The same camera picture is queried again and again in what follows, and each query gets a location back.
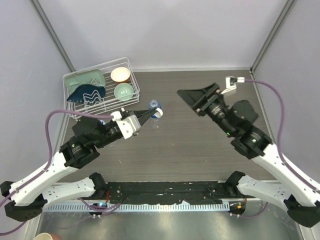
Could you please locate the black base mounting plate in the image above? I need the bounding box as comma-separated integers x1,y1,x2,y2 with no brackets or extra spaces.
76,180,247,205

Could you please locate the mint green plate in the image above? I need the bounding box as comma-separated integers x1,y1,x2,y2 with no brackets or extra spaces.
63,69,106,93

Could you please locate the orange white bowl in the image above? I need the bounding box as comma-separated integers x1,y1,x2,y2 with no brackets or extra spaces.
110,67,131,84

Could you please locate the pink cup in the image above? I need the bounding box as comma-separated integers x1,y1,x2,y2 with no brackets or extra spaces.
48,232,62,240

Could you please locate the blue labelled plastic bottle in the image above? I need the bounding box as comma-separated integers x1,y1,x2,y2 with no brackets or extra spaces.
148,99,163,129

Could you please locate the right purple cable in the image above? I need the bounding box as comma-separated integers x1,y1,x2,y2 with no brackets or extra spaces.
228,78,320,220

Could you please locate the clear unlabelled plastic bottle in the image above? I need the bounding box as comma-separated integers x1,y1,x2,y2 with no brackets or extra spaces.
101,119,116,148

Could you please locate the purple cable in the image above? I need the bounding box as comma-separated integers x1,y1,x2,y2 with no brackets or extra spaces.
0,109,123,236
228,78,320,220

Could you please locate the slotted cable duct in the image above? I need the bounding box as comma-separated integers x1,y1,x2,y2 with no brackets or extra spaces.
43,201,230,213

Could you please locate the mint green bowl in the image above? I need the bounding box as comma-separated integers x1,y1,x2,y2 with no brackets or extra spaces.
113,83,134,101

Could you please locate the cream cup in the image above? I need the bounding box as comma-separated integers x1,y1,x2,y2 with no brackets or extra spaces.
33,232,53,240

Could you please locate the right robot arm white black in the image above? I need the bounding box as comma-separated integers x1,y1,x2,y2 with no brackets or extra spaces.
177,77,320,228

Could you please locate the plain white bottle cap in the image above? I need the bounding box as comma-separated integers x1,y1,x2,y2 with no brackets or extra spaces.
154,108,164,119

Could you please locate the white wire dish rack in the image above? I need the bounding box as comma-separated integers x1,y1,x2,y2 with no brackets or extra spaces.
62,57,140,115

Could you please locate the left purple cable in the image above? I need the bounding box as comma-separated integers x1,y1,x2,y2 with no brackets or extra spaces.
0,109,123,236

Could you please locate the dark blue plate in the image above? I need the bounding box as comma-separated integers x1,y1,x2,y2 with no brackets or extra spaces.
66,84,106,103

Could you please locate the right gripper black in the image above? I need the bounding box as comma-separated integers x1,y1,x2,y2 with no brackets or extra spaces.
177,82,236,137

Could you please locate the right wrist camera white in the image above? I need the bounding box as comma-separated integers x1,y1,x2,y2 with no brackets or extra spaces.
221,76,245,97

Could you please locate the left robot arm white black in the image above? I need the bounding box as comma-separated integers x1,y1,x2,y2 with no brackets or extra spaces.
0,107,163,222

